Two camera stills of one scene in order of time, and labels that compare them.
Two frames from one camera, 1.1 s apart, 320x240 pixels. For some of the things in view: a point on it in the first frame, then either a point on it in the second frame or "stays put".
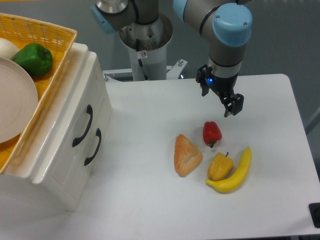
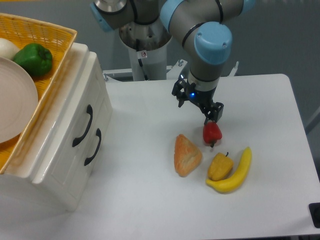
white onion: [8, 50] stays put
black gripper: [224, 86] -> [212, 110]
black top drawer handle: [89, 111] stays put
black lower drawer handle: [98, 133] stays put
